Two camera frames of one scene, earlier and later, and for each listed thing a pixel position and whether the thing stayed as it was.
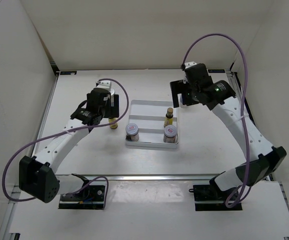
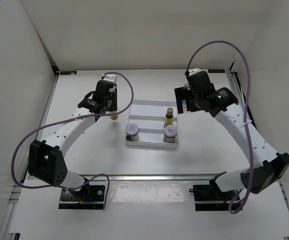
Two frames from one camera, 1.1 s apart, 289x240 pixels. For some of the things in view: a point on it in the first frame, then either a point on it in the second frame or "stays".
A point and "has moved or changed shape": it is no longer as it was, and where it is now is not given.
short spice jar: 170,133 stays
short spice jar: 132,132 stays
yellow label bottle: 114,126 has moved or changed shape
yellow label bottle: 168,120 stays
